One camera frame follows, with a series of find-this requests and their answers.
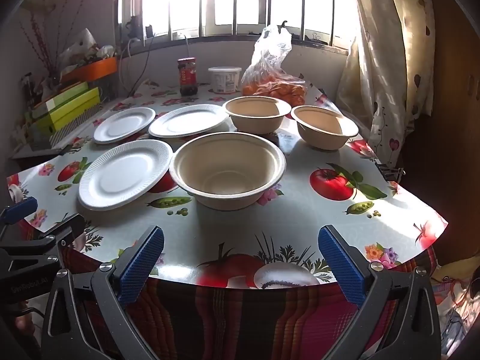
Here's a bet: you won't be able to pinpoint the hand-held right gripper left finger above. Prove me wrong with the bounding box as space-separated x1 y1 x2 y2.
41 226 166 360

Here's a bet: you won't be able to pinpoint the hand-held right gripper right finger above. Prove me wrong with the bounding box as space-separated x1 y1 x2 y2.
318 225 441 360

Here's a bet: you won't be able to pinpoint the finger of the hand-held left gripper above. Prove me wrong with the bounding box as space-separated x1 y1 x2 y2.
0 197 38 235
0 214 86 257

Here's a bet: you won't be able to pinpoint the white foam plate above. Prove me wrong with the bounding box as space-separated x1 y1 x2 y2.
78 139 174 211
148 104 229 138
93 107 156 144

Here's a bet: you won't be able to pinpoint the beige paper bowl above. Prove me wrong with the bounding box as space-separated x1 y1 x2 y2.
224 96 292 134
169 132 287 211
290 105 359 151

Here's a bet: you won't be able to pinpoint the stack of green boxes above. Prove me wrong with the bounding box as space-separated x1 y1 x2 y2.
11 99 113 158

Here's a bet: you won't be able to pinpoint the black binder clip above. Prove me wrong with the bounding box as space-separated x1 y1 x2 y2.
375 161 406 182

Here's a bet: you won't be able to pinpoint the red striped blanket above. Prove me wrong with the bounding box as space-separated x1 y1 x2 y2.
60 247 439 360

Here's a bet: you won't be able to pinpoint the pale green box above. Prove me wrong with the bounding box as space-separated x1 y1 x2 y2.
30 82 89 111

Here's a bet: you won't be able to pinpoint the dark glass bottle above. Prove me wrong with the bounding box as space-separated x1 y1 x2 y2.
22 73 36 100

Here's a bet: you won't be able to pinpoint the red bud branches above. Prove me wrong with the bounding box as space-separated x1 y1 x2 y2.
20 0 81 79

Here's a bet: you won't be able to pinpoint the brown wooden cabinet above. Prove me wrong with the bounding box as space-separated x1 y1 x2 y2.
424 0 480 267

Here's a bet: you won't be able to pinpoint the white plastic bag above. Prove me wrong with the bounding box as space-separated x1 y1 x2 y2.
60 28 98 68

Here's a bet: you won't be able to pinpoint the clear bag of oranges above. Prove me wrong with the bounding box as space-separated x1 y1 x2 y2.
240 25 308 107

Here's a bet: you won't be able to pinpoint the dark sauce jar red label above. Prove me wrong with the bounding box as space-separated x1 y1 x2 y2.
178 57 198 97

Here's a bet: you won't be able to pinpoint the white plastic tub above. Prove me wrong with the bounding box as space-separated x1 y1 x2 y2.
208 67 242 94

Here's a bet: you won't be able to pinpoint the heart print curtain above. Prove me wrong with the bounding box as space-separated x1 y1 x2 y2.
335 0 439 166

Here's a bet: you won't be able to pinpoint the black charger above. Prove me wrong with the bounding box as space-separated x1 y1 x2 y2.
125 16 145 40

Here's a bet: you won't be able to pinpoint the barred window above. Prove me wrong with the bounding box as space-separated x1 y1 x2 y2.
116 0 361 49

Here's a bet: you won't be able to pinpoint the white cable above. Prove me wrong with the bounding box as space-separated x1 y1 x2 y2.
120 37 133 98

